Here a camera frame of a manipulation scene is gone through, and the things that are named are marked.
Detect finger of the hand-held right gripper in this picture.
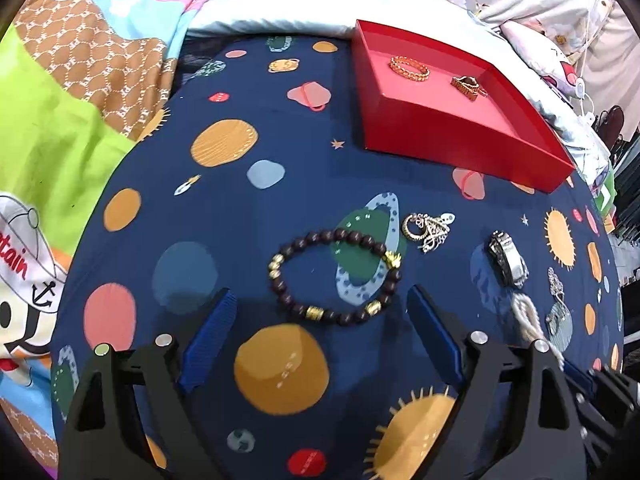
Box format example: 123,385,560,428
562,360,640,468

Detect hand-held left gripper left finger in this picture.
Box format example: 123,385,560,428
59,292,240,480

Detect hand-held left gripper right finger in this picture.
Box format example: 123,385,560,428
406,285,588,480

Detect white pearl bracelet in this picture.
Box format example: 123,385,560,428
510,290,566,361

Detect silver metal watch band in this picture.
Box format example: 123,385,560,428
487,230,530,289

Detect dark bead bracelet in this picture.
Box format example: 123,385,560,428
268,228,403,326

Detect red cardboard box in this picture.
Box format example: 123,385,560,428
354,19,576,194

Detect navy planet print cloth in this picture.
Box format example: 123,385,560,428
50,35,626,480

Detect green object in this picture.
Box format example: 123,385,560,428
592,165,620,213

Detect gold and brown brooch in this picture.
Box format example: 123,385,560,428
450,75,489,103

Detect colourful cartoon monkey blanket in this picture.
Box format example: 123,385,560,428
0,0,223,461

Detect pink cartoon pillow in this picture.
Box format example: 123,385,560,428
500,20,587,102

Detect light blue quilt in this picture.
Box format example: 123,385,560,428
185,0,616,181

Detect gold chain bracelet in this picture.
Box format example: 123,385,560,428
390,56,431,83

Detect white cable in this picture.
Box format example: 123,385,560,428
574,0,598,116

